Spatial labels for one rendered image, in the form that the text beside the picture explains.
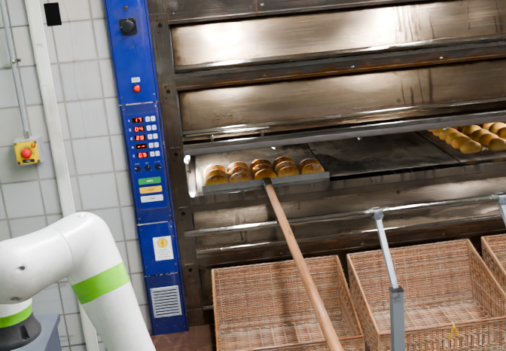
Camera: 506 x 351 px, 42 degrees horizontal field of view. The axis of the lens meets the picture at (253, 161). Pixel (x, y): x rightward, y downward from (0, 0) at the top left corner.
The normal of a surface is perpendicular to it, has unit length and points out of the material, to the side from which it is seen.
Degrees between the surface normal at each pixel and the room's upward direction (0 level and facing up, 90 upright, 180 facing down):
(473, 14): 69
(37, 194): 90
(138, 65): 90
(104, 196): 90
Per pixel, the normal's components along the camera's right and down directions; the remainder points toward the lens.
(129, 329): 0.52, -0.19
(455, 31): 0.07, -0.08
